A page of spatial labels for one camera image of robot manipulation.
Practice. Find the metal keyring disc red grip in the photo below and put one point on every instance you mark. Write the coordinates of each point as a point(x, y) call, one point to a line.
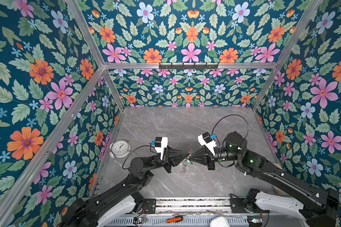
point(185, 165)

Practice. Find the left small circuit board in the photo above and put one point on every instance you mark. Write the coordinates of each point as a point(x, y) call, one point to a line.
point(140, 220)

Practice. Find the black wall hook rack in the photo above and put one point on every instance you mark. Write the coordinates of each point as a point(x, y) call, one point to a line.
point(188, 66)

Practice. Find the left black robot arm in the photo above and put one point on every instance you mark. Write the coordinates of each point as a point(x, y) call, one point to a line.
point(124, 197)

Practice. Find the right small circuit board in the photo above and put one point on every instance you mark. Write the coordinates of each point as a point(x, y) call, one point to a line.
point(255, 222)

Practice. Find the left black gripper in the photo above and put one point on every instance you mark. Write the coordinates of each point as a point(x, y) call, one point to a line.
point(172, 158)

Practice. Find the beige sponge block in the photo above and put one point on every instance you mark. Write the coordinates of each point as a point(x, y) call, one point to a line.
point(277, 166)

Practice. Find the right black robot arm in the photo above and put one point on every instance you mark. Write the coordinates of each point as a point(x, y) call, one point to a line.
point(315, 206)

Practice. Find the aluminium front rail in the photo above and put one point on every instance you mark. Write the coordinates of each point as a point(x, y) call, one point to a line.
point(221, 205)

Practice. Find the small circuit board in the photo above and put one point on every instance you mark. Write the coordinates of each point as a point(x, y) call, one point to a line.
point(140, 220)
point(255, 222)

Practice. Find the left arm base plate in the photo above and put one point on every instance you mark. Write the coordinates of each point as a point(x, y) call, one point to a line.
point(146, 206)

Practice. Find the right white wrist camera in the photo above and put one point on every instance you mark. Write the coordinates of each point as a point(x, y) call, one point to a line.
point(207, 140)

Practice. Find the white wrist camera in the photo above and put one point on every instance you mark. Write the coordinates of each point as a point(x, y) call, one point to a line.
point(207, 140)
point(160, 145)

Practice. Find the white alarm clock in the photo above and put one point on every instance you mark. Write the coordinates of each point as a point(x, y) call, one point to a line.
point(119, 149)

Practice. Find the orange handled screwdriver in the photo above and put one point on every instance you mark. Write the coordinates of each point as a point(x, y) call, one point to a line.
point(175, 219)

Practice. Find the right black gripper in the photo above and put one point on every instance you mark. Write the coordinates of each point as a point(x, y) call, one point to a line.
point(208, 158)

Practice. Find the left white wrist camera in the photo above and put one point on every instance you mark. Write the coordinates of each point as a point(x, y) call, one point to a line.
point(160, 145)

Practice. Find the white device front edge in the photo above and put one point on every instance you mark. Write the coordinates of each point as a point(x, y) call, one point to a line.
point(219, 222)

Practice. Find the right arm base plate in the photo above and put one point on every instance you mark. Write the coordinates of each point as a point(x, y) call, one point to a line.
point(241, 205)

